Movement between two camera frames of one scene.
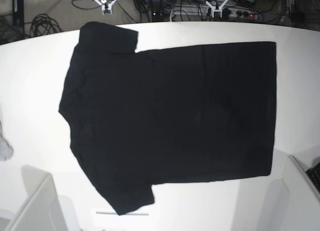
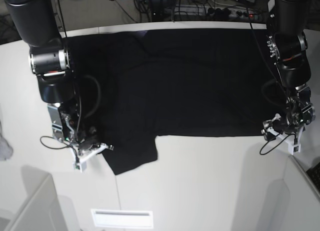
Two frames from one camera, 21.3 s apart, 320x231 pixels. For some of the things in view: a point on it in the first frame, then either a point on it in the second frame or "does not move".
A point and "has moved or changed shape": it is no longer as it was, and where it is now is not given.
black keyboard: (314, 173) does not move
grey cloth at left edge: (6, 151) does not move
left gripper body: (106, 4) to (67, 127)
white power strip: (201, 12) does not move
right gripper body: (218, 9) to (300, 112)
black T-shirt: (140, 118) has moved or changed shape
